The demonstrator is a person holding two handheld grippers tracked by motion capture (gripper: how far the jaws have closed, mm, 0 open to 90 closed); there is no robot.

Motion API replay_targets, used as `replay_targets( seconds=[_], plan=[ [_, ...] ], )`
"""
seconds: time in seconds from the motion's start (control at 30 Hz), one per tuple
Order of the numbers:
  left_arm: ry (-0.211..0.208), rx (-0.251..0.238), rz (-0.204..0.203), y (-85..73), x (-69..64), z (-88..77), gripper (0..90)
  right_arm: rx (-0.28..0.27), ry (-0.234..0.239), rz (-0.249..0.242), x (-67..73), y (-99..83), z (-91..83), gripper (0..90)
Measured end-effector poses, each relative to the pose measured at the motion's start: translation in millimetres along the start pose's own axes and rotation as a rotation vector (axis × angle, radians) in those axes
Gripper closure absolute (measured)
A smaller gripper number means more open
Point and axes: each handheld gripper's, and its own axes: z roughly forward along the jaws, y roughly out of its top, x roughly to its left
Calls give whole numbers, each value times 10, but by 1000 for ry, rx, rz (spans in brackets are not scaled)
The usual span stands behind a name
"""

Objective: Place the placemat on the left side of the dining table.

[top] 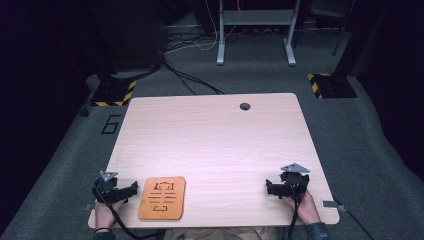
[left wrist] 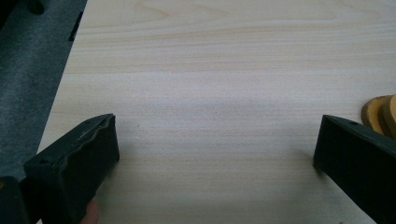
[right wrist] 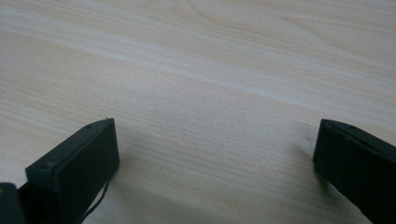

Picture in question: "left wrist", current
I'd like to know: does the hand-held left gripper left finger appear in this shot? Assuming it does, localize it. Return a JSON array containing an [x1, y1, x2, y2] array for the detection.
[[23, 113, 120, 224]]

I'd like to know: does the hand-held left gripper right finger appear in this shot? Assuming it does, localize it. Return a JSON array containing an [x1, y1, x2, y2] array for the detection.
[[313, 114, 396, 224]]

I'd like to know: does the sliced brown potato toy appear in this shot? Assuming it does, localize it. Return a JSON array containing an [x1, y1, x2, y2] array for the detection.
[[361, 93, 396, 141]]

